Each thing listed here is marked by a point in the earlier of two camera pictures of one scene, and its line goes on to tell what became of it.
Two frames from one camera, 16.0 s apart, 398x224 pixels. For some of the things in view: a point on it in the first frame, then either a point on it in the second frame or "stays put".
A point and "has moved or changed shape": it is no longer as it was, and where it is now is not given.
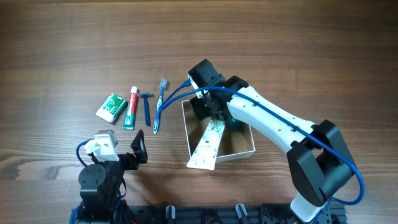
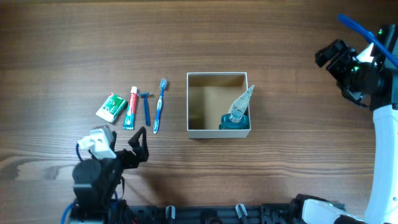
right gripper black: x=203 y=110 → x=339 y=62
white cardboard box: x=234 y=142 has moved or changed shape
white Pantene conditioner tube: x=204 y=156 has moved or changed shape
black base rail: x=255 y=213 stays put
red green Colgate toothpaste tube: x=129 y=122 stays put
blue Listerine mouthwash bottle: x=234 y=124 stays put
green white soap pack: x=112 y=109 stays put
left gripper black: x=129 y=160 stays put
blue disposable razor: x=147 y=113 stays put
